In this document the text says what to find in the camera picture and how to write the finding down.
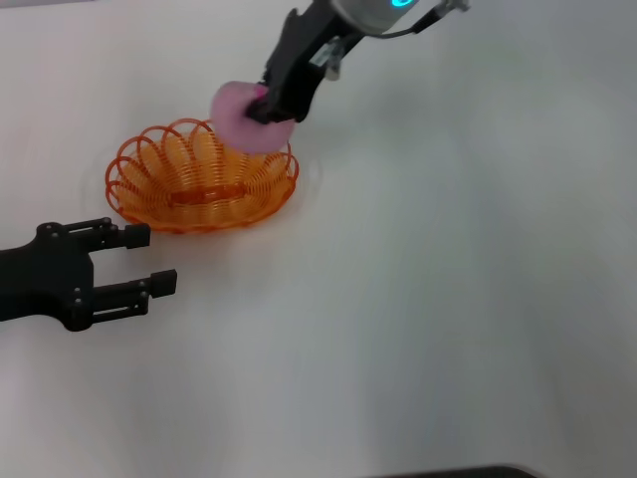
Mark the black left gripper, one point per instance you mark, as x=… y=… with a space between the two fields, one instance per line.
x=40 y=279

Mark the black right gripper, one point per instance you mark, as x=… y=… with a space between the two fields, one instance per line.
x=303 y=50

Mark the pink peach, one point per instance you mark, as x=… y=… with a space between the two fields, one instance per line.
x=234 y=124

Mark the orange plastic woven basket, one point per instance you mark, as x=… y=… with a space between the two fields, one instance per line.
x=209 y=194

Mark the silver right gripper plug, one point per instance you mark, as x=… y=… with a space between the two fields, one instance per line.
x=334 y=62

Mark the dark robot torso edge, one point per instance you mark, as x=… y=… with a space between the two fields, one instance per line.
x=473 y=473

